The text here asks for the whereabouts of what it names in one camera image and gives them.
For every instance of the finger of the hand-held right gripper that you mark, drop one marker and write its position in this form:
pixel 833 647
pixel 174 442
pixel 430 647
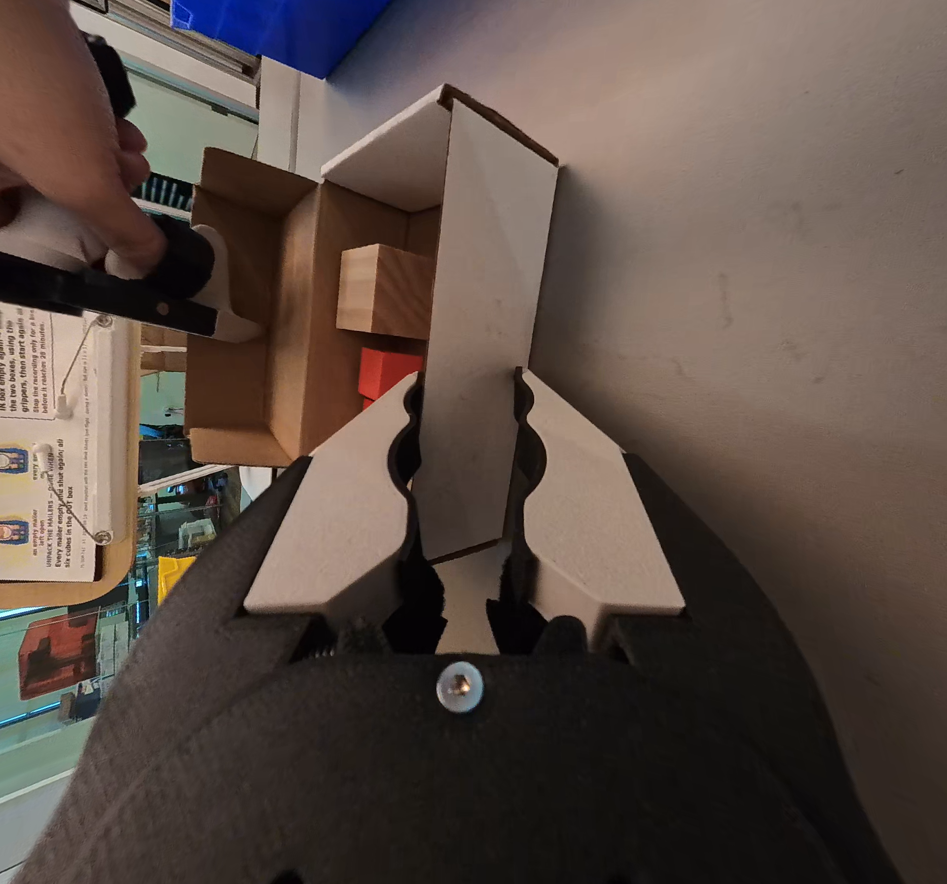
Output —
pixel 233 323

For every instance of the printed instruction sheet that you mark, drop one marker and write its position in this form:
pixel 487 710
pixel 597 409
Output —
pixel 44 381

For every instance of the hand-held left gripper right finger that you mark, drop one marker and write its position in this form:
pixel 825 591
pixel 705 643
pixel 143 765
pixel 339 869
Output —
pixel 607 529

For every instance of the plain wooden cube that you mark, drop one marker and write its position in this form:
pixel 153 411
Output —
pixel 385 292

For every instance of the yellow plastic bin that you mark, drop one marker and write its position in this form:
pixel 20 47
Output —
pixel 174 577

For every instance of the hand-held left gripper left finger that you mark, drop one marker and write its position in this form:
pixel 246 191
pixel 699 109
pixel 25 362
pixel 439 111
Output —
pixel 333 529

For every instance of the white cardboard box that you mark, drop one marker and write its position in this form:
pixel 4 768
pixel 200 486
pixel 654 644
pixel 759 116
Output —
pixel 488 233

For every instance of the person's right hand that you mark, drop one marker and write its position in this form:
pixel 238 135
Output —
pixel 59 100

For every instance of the red tool case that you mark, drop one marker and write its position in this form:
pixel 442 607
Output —
pixel 59 655

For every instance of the white stand rod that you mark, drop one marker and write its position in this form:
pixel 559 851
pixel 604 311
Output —
pixel 185 477

